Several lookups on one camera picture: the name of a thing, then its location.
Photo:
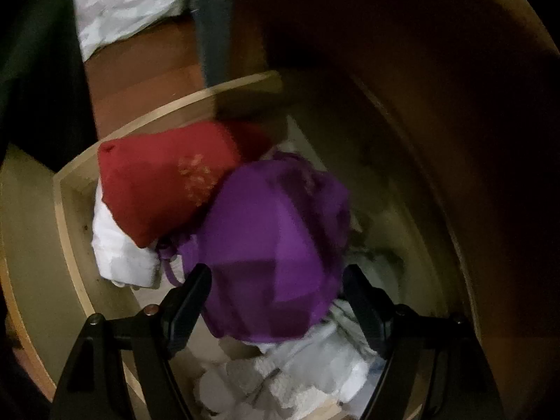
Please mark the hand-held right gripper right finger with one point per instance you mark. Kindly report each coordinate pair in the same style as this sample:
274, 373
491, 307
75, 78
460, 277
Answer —
365, 310

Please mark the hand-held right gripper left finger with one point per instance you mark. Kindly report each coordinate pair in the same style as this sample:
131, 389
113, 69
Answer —
188, 310

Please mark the purple bra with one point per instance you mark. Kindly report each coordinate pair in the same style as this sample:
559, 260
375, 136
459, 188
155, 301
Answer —
262, 236

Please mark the red underwear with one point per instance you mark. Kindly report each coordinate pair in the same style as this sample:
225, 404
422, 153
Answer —
162, 183

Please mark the wooden drawer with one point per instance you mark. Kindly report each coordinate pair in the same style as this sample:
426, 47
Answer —
65, 245

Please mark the white folded garment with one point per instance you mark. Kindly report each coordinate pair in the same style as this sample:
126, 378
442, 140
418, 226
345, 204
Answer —
118, 249

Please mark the white knit garment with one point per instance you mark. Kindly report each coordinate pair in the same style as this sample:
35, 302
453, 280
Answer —
284, 372

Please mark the brown wooden nightstand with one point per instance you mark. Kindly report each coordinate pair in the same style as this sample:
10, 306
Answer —
393, 74

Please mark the blue checked cloth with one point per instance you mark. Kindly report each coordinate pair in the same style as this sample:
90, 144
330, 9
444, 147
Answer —
214, 39

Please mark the dark green cloth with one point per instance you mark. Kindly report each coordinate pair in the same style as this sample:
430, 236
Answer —
35, 74

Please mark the white patterned cloth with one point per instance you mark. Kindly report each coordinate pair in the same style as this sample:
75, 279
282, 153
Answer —
122, 4

